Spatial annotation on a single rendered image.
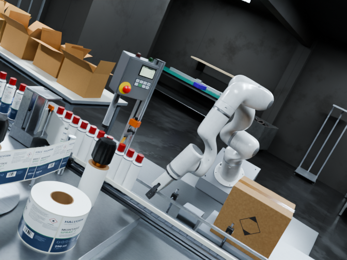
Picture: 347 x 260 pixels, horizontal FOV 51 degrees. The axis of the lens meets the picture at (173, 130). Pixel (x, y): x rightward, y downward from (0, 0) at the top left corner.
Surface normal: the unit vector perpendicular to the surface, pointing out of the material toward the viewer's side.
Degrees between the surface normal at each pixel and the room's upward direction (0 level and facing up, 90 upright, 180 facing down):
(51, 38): 74
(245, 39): 90
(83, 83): 90
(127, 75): 90
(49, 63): 91
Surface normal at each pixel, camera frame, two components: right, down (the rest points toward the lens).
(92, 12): 0.78, 0.48
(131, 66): 0.47, 0.44
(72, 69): -0.40, 0.07
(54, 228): 0.23, 0.37
